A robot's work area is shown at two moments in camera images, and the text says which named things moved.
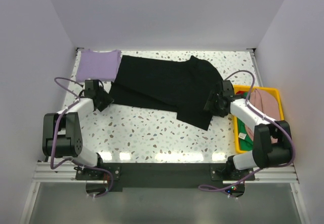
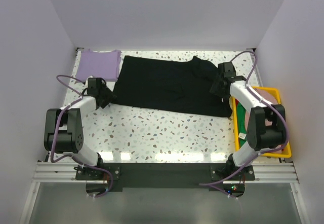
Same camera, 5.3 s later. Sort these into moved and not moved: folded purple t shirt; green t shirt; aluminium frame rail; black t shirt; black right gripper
Moved: black t shirt; black right gripper
Not moved: green t shirt; aluminium frame rail; folded purple t shirt
